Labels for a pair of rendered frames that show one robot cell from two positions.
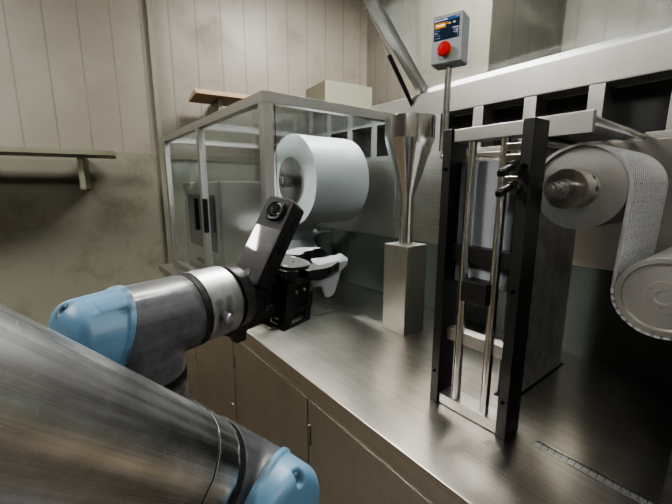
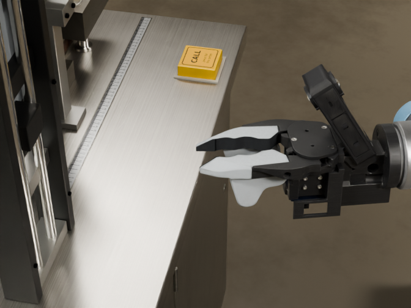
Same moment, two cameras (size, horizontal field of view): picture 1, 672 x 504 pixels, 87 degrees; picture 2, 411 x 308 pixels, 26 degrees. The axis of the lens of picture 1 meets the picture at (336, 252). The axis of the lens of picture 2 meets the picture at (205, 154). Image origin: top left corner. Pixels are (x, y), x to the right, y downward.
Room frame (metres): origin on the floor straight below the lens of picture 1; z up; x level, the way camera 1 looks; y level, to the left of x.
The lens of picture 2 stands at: (1.01, 0.55, 1.86)
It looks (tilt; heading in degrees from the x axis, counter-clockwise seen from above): 41 degrees down; 230
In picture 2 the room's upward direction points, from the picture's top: straight up
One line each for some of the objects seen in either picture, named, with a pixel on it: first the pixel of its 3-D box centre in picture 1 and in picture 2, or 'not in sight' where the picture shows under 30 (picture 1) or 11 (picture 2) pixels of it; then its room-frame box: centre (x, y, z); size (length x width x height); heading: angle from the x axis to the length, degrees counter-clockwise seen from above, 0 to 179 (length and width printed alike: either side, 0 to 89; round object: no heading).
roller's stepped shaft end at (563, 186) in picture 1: (556, 189); not in sight; (0.56, -0.35, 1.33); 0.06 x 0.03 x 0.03; 128
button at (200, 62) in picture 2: not in sight; (200, 62); (0.15, -0.48, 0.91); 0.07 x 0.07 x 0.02; 38
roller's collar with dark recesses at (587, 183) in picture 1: (571, 188); not in sight; (0.60, -0.39, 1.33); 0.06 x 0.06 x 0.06; 38
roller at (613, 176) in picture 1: (603, 188); not in sight; (0.70, -0.52, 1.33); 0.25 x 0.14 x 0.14; 128
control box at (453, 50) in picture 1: (448, 40); not in sight; (0.87, -0.25, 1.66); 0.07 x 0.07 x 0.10; 54
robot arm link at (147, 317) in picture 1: (135, 329); not in sight; (0.30, 0.18, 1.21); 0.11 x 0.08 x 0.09; 145
